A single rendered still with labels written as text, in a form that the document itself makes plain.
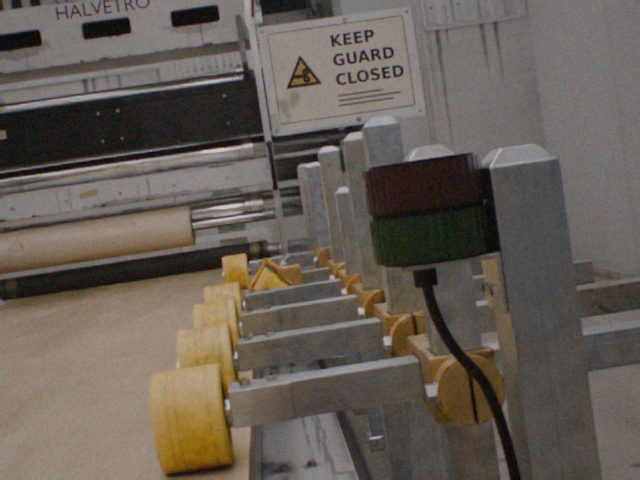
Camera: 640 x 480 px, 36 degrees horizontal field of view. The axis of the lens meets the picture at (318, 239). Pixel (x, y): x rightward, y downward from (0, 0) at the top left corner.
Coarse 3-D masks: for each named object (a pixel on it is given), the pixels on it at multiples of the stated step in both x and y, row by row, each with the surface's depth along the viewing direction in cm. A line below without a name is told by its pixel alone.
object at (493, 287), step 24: (384, 216) 49; (408, 216) 48; (408, 264) 48; (432, 264) 49; (456, 264) 49; (432, 288) 50; (504, 288) 49; (432, 312) 50; (504, 312) 49; (480, 384) 50; (504, 432) 50; (504, 456) 51
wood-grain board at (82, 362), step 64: (0, 320) 240; (64, 320) 217; (128, 320) 197; (192, 320) 181; (0, 384) 138; (64, 384) 130; (128, 384) 123; (0, 448) 97; (64, 448) 93; (128, 448) 89
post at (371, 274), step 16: (352, 144) 123; (352, 160) 123; (352, 176) 123; (352, 192) 123; (352, 208) 125; (368, 224) 124; (368, 240) 124; (368, 256) 124; (368, 272) 124; (368, 288) 124; (384, 416) 125; (400, 416) 125; (384, 432) 127; (400, 432) 125; (400, 448) 125; (400, 464) 125
